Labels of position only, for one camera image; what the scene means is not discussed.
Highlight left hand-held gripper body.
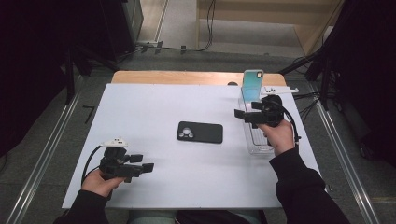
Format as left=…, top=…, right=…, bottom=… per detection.
left=99, top=137, right=144, bottom=184

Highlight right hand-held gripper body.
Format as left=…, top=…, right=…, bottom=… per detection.
left=244, top=87, right=300, bottom=129

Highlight phone with iridescent back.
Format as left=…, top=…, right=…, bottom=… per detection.
left=241, top=69, right=264, bottom=104

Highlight clear plastic tray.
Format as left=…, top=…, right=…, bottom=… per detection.
left=237, top=86, right=283, bottom=156

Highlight person's left hand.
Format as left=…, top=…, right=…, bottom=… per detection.
left=81, top=169, right=126, bottom=199

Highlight person's right hand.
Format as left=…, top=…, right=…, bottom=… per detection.
left=257, top=119, right=296, bottom=157

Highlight black phone case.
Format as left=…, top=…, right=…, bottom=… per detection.
left=176, top=120, right=224, bottom=145

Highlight black stand legs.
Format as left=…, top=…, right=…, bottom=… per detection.
left=64, top=46, right=120, bottom=105
left=278, top=50, right=332, bottom=111

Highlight light wooden shelf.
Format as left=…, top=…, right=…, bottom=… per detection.
left=195, top=0, right=344, bottom=57

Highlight black curtain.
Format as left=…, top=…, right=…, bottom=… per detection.
left=323, top=0, right=396, bottom=166
left=0, top=0, right=104, bottom=157

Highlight right hand-held gripper cable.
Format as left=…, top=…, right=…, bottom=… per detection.
left=278, top=105, right=302, bottom=147

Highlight hand-held gripper cable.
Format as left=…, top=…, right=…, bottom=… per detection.
left=81, top=144, right=106, bottom=185
left=278, top=105, right=302, bottom=147

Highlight left hand-held gripper cable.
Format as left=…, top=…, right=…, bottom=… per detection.
left=81, top=144, right=106, bottom=185

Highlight black floor cables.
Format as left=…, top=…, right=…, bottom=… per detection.
left=292, top=91, right=321, bottom=120

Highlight metal floor rail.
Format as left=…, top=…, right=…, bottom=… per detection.
left=311, top=90, right=380, bottom=224
left=6, top=92, right=82, bottom=224

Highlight black hanging cable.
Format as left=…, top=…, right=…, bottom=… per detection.
left=136, top=0, right=218, bottom=53

